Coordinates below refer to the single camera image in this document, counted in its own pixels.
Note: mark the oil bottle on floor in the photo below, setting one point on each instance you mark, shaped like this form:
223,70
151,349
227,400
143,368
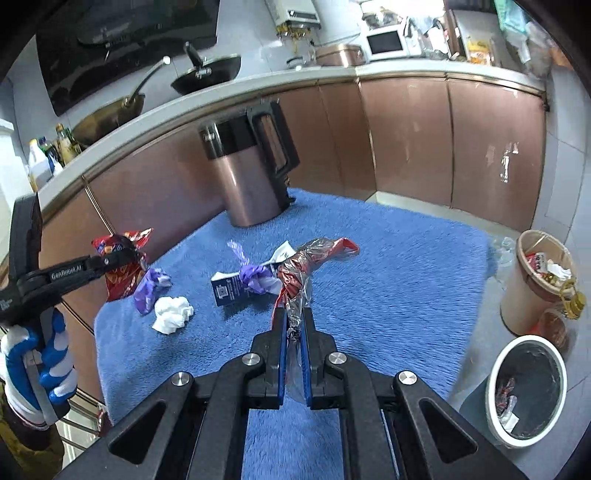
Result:
554,328

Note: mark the dark blue small carton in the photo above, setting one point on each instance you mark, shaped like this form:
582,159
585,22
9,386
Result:
226,288

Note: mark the white napkin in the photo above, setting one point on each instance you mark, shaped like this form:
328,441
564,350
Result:
510,420

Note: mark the dark glass bottle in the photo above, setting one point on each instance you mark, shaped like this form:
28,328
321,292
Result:
47,150

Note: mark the tan waste bin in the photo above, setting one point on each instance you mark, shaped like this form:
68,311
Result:
521,300

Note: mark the black range hood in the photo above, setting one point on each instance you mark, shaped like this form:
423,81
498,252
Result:
115,41

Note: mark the person's left forearm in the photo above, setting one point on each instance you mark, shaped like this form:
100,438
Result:
23,447

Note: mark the brass wok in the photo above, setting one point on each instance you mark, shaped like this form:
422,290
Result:
101,122

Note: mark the bronze rice cooker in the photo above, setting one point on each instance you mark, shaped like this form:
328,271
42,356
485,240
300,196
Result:
339,55

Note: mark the yellow food packet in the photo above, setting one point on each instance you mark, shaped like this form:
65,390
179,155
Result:
480,51

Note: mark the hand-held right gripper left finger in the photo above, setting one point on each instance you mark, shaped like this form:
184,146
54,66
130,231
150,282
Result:
280,364

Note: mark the large dark red snack wrapper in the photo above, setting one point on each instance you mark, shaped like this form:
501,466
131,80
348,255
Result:
506,392

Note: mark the white plastic jug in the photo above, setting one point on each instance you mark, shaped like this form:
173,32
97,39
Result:
40,166

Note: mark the clear red plastic wrapper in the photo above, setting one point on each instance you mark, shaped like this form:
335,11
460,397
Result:
304,272

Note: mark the purple candy wrapper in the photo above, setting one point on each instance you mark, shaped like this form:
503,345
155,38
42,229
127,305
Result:
147,290

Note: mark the white bin with black bag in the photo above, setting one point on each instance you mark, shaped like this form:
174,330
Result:
542,369

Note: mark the oil bottle with tan label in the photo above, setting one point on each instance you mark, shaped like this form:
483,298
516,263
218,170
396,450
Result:
66,147

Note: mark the purple plastic strip bag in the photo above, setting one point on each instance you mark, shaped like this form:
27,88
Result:
256,277

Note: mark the white microwave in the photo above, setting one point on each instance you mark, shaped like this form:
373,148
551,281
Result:
385,42

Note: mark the crumpled white tissue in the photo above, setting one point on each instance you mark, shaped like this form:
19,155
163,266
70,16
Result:
171,314

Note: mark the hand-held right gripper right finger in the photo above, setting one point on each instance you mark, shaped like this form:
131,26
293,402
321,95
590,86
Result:
305,364

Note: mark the person's left hand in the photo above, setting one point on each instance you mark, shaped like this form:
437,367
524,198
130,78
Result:
51,364

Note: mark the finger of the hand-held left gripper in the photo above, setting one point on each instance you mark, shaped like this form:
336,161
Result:
69,273

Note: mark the bronze electric kettle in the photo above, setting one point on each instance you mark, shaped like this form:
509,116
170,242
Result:
249,184

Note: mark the white water heater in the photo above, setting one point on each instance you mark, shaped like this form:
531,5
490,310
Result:
295,14

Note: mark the blue towel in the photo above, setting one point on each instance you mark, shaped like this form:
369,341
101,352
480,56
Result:
392,277

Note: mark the small red snack wrapper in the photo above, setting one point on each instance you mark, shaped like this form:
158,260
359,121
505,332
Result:
122,281

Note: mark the metal shelf rack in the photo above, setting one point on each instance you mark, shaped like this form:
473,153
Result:
78,415

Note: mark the white appliance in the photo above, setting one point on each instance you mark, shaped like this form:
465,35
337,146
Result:
9,161

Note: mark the black frying pan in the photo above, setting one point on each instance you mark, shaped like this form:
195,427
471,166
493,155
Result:
205,78

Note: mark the steel pot lid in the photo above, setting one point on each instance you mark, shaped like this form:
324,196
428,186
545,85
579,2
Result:
295,62

